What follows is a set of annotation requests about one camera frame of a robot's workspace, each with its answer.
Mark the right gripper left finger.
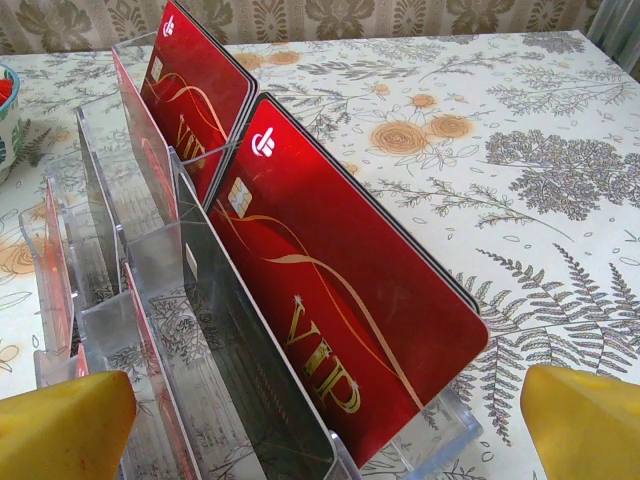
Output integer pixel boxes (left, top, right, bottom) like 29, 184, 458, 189
0, 370, 137, 480

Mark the floral patterned tablecloth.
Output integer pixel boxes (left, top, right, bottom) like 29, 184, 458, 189
0, 29, 640, 480

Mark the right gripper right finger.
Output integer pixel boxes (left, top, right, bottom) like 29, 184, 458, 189
519, 363, 640, 480

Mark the black chip card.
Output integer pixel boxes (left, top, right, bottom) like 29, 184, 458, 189
175, 172, 342, 480

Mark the red VIP card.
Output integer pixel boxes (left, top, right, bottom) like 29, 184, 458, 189
207, 98, 490, 469
138, 0, 259, 214

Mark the clear acrylic card holder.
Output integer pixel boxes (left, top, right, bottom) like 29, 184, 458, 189
18, 30, 484, 480

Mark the small glass candy bowl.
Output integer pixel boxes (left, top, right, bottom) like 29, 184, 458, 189
0, 63, 32, 185

